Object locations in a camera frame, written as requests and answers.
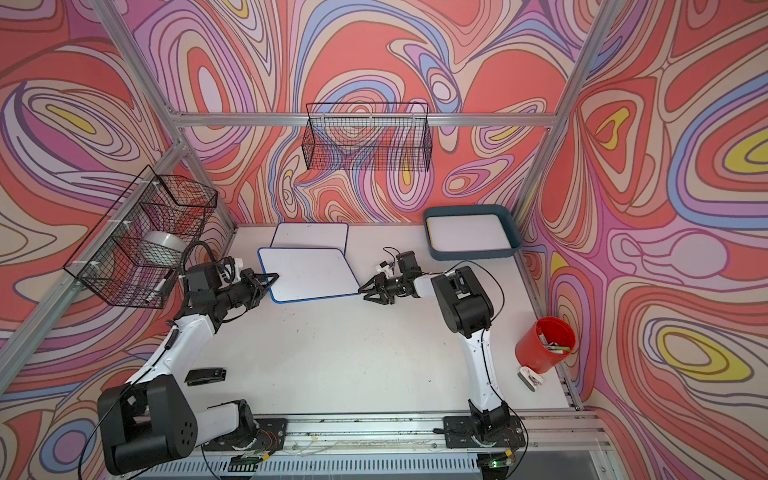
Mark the left black wire basket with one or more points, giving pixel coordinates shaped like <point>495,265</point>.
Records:
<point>136,263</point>

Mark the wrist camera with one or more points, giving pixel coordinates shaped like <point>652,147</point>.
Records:
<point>229,269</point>
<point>404,263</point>

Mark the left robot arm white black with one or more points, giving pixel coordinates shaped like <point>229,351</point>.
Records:
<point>148,421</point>

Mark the silver tape roll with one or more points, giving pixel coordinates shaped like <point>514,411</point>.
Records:
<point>161,249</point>

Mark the black wire basket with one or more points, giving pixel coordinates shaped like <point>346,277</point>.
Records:
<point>136,263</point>
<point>368,136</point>

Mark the marker in wire basket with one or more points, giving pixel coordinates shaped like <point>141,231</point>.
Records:
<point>158,289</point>

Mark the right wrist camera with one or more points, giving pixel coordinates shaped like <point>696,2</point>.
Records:
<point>404,263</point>

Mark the yellow-framed whiteboard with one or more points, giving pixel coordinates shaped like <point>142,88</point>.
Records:
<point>467,233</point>

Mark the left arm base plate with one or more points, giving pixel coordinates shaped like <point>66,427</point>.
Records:
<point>268,435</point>

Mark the blue-framed whiteboard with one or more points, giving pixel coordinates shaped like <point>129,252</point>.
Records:
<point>306,274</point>
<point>311,235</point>

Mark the aluminium front rail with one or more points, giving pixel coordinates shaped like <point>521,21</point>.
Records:
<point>305,435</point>

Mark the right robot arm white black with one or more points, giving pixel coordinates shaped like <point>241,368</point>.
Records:
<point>468,312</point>

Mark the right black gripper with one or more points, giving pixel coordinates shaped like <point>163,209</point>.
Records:
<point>379,282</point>

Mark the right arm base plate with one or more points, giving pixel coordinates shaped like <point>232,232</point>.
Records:
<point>463,432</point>

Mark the red plastic cup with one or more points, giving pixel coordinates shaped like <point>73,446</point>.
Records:
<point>547,343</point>

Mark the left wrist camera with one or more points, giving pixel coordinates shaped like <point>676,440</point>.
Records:
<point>229,269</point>

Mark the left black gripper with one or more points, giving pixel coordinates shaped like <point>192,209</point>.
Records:
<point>256,291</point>

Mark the teal plastic storage box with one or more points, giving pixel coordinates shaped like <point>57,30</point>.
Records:
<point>504,215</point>

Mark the back black wire basket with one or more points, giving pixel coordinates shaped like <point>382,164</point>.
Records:
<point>368,136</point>

